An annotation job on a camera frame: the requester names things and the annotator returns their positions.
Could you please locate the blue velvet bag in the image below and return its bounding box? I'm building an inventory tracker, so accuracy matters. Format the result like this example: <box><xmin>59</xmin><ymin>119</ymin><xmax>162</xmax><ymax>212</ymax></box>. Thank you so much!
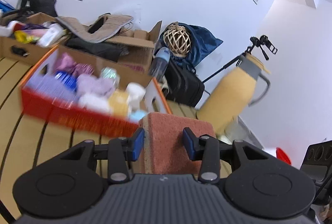
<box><xmin>159</xmin><ymin>22</ymin><xmax>223</xmax><ymax>73</ymax></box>

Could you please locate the white bottle in box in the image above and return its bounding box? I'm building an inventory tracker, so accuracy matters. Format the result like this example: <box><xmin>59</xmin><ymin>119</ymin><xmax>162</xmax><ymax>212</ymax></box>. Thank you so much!
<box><xmin>36</xmin><ymin>23</ymin><xmax>65</xmax><ymax>48</ymax></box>

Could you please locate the lavender plush toy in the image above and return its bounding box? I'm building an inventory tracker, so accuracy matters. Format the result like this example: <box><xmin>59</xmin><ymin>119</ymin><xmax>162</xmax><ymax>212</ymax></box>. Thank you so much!
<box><xmin>77</xmin><ymin>74</ymin><xmax>116</xmax><ymax>98</ymax></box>

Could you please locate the light blue plush toy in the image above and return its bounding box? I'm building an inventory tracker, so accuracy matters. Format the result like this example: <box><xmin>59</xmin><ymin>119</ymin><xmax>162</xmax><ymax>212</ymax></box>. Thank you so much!
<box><xmin>128</xmin><ymin>110</ymin><xmax>148</xmax><ymax>123</ymax></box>

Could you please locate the clear drinking glass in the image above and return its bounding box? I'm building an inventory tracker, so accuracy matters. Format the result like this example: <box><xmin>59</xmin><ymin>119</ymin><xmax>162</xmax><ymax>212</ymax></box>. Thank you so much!
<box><xmin>219</xmin><ymin>121</ymin><xmax>247</xmax><ymax>144</ymax></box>

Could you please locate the woven rattan ball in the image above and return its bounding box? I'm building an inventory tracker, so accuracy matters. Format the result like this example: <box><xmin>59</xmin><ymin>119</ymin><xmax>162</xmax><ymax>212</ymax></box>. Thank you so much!
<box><xmin>163</xmin><ymin>22</ymin><xmax>191</xmax><ymax>58</ymax></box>

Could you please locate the black camera tripod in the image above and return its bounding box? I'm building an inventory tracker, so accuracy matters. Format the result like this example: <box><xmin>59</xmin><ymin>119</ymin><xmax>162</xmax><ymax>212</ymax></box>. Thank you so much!
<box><xmin>202</xmin><ymin>34</ymin><xmax>278</xmax><ymax>85</ymax></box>

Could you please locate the red orange cardboard box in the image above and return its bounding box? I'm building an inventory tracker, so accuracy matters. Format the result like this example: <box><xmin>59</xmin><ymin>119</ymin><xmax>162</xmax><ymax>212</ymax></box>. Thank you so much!
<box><xmin>19</xmin><ymin>46</ymin><xmax>171</xmax><ymax>137</ymax></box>

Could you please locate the blue water bottle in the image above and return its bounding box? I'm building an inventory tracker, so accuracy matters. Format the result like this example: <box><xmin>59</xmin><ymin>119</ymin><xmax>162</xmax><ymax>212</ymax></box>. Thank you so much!
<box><xmin>149</xmin><ymin>47</ymin><xmax>171</xmax><ymax>82</ymax></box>

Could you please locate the red beige sponge brick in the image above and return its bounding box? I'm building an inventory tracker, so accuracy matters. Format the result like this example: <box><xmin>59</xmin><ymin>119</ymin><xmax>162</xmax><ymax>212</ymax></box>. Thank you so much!
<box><xmin>132</xmin><ymin>112</ymin><xmax>216</xmax><ymax>176</ymax></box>

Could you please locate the mint green scrunchie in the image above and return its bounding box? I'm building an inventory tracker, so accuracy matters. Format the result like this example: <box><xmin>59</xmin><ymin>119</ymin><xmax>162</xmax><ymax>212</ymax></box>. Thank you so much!
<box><xmin>100</xmin><ymin>67</ymin><xmax>120</xmax><ymax>86</ymax></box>

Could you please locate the black clothing in box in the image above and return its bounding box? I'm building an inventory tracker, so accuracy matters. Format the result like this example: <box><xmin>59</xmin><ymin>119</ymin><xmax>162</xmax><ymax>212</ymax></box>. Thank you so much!
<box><xmin>65</xmin><ymin>37</ymin><xmax>129</xmax><ymax>62</ymax></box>

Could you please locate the small brown cardboard box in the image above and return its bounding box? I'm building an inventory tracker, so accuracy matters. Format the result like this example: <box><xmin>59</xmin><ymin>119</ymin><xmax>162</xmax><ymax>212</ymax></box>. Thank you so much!
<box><xmin>1</xmin><ymin>13</ymin><xmax>68</xmax><ymax>65</ymax></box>

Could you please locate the white foam cylinder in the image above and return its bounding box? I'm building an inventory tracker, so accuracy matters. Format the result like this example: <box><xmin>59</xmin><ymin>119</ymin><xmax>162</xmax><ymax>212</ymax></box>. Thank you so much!
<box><xmin>126</xmin><ymin>82</ymin><xmax>146</xmax><ymax>109</ymax></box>

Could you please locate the yellow white plush toy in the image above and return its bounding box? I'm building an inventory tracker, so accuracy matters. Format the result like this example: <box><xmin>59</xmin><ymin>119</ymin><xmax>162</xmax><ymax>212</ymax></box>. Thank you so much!
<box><xmin>78</xmin><ymin>90</ymin><xmax>132</xmax><ymax>117</ymax></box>

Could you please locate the red bucket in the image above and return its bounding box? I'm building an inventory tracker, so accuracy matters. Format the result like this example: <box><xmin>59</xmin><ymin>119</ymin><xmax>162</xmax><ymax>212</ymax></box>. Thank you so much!
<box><xmin>276</xmin><ymin>148</ymin><xmax>292</xmax><ymax>165</ymax></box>

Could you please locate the large brown cardboard box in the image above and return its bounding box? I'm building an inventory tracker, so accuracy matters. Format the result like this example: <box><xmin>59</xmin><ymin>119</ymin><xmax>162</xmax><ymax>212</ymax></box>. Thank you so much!
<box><xmin>62</xmin><ymin>20</ymin><xmax>163</xmax><ymax>74</ymax></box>

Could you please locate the purple satin scrunchie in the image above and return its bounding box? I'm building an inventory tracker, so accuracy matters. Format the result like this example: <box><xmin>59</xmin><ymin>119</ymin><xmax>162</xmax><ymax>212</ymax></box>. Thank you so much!
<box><xmin>54</xmin><ymin>53</ymin><xmax>94</xmax><ymax>78</ymax></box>

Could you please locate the black suitcase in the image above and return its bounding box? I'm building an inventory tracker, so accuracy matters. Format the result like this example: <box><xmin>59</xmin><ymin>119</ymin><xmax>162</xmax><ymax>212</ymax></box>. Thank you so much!
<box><xmin>164</xmin><ymin>59</ymin><xmax>205</xmax><ymax>108</ymax></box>

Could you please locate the yellow thermos jug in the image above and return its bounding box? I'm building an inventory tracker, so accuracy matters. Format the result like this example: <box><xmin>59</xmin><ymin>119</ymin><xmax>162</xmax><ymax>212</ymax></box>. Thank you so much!
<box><xmin>196</xmin><ymin>54</ymin><xmax>271</xmax><ymax>135</ymax></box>

